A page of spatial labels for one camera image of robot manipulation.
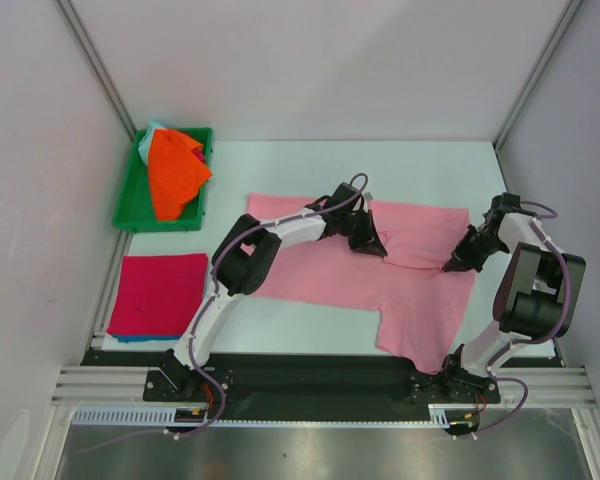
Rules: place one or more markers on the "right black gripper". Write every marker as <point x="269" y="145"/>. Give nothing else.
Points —
<point x="473" y="246"/>

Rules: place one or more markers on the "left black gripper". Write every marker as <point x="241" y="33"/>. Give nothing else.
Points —
<point x="368" y="242"/>

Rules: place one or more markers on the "pink t shirt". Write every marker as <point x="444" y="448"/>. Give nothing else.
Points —
<point x="421" y="307"/>

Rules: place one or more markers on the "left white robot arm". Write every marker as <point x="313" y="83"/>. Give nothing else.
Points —
<point x="244" y="259"/>

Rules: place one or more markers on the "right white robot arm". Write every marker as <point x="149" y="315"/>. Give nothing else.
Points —
<point x="536" y="299"/>

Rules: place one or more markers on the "magenta t shirt in bin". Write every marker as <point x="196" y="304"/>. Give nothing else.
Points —
<point x="198" y="152"/>

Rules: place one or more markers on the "orange t shirt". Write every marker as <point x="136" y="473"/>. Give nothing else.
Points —
<point x="175" y="174"/>

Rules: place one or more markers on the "folded magenta t shirt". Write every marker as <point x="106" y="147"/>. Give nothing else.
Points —
<point x="158" y="295"/>

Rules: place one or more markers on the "green plastic bin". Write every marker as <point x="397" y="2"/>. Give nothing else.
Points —
<point x="135" y="211"/>

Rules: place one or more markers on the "light blue t shirt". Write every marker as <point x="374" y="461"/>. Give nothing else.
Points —
<point x="146" y="141"/>

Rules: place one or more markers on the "folded blue t shirt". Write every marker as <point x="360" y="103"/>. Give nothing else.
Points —
<point x="144" y="338"/>

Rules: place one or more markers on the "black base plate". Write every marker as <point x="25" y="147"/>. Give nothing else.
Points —
<point x="300" y="388"/>

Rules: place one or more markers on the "slotted cable duct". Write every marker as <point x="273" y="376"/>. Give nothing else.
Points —
<point x="125" y="415"/>

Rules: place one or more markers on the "aluminium frame rail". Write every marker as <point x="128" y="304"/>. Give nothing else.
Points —
<point x="551" y="387"/>

